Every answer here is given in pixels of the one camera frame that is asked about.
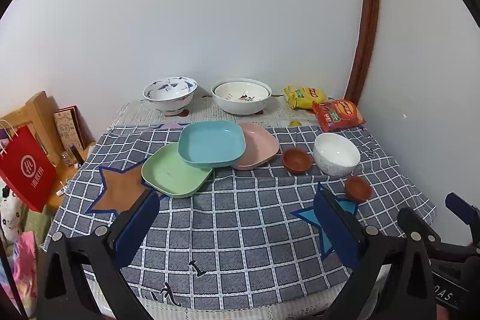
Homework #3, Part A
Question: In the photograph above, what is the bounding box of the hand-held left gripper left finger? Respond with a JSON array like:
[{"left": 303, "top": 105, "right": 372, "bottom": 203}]
[{"left": 32, "top": 189, "right": 162, "bottom": 320}]

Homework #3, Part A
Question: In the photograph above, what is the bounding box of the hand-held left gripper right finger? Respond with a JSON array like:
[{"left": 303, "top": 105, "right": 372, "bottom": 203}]
[{"left": 313, "top": 188, "right": 440, "bottom": 320}]

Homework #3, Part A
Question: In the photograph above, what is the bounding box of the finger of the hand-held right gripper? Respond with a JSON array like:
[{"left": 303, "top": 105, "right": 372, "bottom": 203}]
[{"left": 445, "top": 193, "right": 480, "bottom": 249}]

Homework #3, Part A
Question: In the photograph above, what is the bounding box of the small brown bowl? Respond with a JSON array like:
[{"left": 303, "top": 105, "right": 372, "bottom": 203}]
[
  {"left": 344, "top": 175, "right": 373, "bottom": 202},
  {"left": 281, "top": 148, "right": 313, "bottom": 174}
]

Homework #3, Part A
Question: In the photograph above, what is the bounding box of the green square plate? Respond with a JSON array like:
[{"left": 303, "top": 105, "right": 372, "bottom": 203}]
[{"left": 141, "top": 142, "right": 214, "bottom": 199}]

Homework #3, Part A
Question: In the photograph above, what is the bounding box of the small white bowl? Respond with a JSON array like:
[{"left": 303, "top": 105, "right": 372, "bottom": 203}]
[{"left": 313, "top": 133, "right": 361, "bottom": 177}]

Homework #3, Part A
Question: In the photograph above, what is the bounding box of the blue square plate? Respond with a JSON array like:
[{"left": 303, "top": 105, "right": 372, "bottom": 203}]
[{"left": 178, "top": 120, "right": 246, "bottom": 169}]

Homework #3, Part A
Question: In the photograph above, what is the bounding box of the pink square plate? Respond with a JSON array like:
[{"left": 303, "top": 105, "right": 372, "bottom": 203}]
[{"left": 229, "top": 122, "right": 281, "bottom": 171}]

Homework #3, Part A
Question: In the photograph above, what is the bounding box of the grey checked star tablecloth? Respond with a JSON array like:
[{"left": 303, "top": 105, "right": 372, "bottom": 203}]
[{"left": 41, "top": 123, "right": 437, "bottom": 309}]

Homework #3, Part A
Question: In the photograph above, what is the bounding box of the red snack packet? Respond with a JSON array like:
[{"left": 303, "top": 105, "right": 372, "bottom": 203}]
[{"left": 312, "top": 100, "right": 366, "bottom": 133}]

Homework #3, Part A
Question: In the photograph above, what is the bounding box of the pink cloth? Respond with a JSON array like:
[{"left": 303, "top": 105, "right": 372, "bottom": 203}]
[{"left": 10, "top": 230, "right": 38, "bottom": 315}]

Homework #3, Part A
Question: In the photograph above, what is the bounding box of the red paper bag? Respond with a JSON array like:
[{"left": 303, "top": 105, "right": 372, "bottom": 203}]
[{"left": 0, "top": 119, "right": 58, "bottom": 214}]

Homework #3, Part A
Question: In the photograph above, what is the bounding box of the white floral cloth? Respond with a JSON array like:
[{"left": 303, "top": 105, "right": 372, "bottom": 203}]
[{"left": 0, "top": 185, "right": 25, "bottom": 242}]

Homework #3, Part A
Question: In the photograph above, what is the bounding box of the yellow snack packet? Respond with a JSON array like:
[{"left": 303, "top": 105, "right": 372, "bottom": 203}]
[{"left": 284, "top": 86, "right": 328, "bottom": 110}]

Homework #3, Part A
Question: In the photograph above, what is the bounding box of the blue crane print bowl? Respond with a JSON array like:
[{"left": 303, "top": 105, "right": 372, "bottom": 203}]
[{"left": 142, "top": 76, "right": 198, "bottom": 116}]

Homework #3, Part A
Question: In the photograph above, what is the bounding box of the large white bowl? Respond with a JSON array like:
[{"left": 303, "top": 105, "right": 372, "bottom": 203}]
[{"left": 211, "top": 79, "right": 272, "bottom": 115}]

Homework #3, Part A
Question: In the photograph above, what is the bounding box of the white bowl with red print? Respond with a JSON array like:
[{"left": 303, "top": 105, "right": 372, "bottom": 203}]
[{"left": 214, "top": 82, "right": 269, "bottom": 103}]

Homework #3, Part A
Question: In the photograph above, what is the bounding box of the brown wooden door frame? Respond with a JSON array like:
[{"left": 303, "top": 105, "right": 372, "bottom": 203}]
[{"left": 344, "top": 0, "right": 381, "bottom": 103}]

